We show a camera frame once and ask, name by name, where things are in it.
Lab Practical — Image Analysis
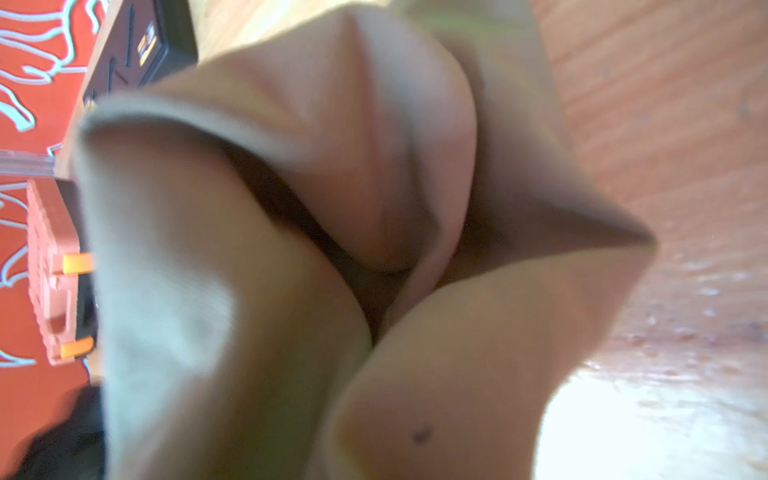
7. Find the khaki skirt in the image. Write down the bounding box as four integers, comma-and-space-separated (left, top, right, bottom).
73, 1, 656, 479

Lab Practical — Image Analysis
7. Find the black flat case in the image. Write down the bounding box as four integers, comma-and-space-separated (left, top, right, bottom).
82, 0, 198, 108

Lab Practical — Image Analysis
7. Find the orange tool case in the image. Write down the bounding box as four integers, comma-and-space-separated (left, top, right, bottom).
27, 177, 98, 366

